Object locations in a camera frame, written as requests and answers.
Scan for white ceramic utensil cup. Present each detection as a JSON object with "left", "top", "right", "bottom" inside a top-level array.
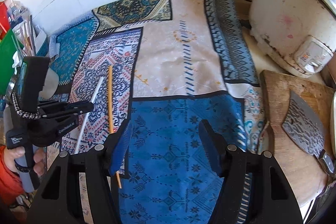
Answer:
[{"left": 39, "top": 68, "right": 59, "bottom": 100}]

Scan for white blue bowl with garlic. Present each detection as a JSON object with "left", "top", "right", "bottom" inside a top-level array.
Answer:
[{"left": 34, "top": 29, "right": 49, "bottom": 56}]

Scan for reddish brown chopstick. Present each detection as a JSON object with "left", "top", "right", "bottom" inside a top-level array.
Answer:
[{"left": 20, "top": 23, "right": 32, "bottom": 56}]

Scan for orange wooden chopstick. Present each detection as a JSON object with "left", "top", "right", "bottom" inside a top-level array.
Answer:
[{"left": 107, "top": 65, "right": 123, "bottom": 189}]

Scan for steel cleaver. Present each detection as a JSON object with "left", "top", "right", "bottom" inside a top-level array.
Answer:
[{"left": 281, "top": 90, "right": 335, "bottom": 176}]

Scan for person left hand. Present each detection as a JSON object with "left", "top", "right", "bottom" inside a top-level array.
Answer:
[{"left": 3, "top": 147, "right": 46, "bottom": 177}]

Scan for patterned blue patchwork mat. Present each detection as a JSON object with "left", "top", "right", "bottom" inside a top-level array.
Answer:
[{"left": 47, "top": 0, "right": 264, "bottom": 223}]

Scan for white rice cooker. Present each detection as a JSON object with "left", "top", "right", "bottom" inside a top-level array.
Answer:
[{"left": 249, "top": 0, "right": 335, "bottom": 79}]

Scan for dark green chopstick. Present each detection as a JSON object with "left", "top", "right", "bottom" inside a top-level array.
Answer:
[{"left": 28, "top": 14, "right": 37, "bottom": 56}]

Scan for white chopstick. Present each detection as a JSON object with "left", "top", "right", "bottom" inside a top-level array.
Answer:
[{"left": 75, "top": 77, "right": 104, "bottom": 154}]

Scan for wooden chopping board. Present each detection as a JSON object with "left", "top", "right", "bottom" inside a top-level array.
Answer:
[{"left": 260, "top": 70, "right": 335, "bottom": 206}]

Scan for green metal box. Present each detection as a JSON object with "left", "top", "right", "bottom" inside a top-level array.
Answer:
[{"left": 0, "top": 29, "right": 17, "bottom": 96}]

